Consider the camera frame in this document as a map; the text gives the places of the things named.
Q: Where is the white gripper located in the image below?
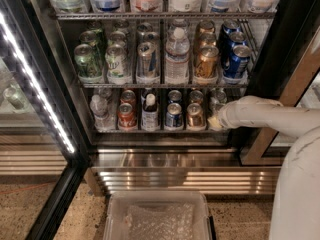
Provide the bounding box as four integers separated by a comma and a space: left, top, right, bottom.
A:
208, 102, 238, 130

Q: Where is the silver 7up can front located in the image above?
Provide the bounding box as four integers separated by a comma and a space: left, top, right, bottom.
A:
210, 104, 223, 118

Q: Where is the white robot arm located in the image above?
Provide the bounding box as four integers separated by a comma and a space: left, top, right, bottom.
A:
208, 96, 320, 240

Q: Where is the gold can front bottom shelf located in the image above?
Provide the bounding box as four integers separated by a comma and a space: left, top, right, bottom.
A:
187, 103, 205, 130

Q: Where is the gold can shelf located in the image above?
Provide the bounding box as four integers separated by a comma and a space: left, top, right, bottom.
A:
194, 46, 219, 84
189, 90, 204, 105
187, 103, 205, 130

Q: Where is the silver can behind 7up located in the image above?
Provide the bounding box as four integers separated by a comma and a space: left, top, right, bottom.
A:
210, 89, 227, 104

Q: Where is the gold can rear bottom shelf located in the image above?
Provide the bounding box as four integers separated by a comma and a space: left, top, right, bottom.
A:
189, 90, 204, 105

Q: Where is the blue can front bottom shelf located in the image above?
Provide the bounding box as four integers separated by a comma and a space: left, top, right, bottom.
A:
165, 103, 183, 128

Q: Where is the blue can rear bottom shelf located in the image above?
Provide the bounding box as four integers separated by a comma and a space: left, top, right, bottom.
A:
168, 90, 182, 104

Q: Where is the gold can front middle shelf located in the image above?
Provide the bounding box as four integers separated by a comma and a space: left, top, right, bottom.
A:
194, 46, 219, 84

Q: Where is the blue pepsi can front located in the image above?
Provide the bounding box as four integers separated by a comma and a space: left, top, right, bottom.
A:
222, 45, 251, 84

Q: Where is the blue pepsi can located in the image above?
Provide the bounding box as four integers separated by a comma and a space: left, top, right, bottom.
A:
222, 31, 247, 50
222, 45, 251, 84
221, 19, 241, 34

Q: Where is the clear water bottle middle shelf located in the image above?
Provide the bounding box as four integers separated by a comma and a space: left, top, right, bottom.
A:
165, 28, 190, 84

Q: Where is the gold can middle row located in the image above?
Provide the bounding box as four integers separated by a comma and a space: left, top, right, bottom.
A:
195, 32, 217, 49

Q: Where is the blue pepsi can middle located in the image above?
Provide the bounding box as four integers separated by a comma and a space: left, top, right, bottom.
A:
222, 31, 247, 50

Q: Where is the orange can front bottom shelf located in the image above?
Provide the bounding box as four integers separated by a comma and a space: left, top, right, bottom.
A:
118, 103, 137, 130

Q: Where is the orange can shelf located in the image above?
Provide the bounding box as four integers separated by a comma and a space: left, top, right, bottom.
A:
120, 89, 136, 105
118, 103, 137, 130

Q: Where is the orange can rear bottom shelf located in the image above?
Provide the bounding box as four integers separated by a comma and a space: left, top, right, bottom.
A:
120, 89, 136, 105

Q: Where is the silver blue can middle shelf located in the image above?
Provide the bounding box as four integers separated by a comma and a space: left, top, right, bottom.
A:
136, 42, 160, 84

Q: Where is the gold can rear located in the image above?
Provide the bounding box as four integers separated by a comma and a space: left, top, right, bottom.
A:
196, 19, 215, 34

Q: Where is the blue pepsi can rear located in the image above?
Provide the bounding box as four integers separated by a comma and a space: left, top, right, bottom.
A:
221, 19, 241, 34

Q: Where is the small water bottle bottom shelf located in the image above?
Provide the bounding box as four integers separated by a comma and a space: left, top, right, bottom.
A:
90, 94, 114, 132

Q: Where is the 7up can middle shelf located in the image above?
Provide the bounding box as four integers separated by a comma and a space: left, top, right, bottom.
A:
105, 44, 130, 84

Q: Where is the green can front middle shelf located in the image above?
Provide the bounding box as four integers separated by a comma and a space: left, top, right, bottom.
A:
74, 44, 102, 83

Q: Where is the green can middle row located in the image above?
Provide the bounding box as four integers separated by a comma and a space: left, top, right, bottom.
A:
79, 30, 102, 49

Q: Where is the glass fridge door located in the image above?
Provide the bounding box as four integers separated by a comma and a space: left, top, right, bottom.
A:
0, 0, 86, 240

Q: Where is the dark glass bottle white cap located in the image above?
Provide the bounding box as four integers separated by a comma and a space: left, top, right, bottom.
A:
142, 93, 159, 131

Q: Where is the bubble wrap sheet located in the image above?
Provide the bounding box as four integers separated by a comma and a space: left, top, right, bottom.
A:
125, 203, 194, 240

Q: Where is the clear plastic storage bin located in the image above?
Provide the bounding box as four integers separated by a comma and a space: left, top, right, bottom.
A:
103, 190, 216, 240

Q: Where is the wire middle shelf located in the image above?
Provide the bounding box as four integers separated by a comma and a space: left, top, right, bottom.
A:
78, 81, 250, 90

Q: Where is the wire shelf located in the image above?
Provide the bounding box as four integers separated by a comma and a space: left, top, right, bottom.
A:
54, 11, 278, 21
78, 81, 250, 90

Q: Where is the wire top shelf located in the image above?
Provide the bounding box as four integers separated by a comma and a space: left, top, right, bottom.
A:
54, 11, 278, 21

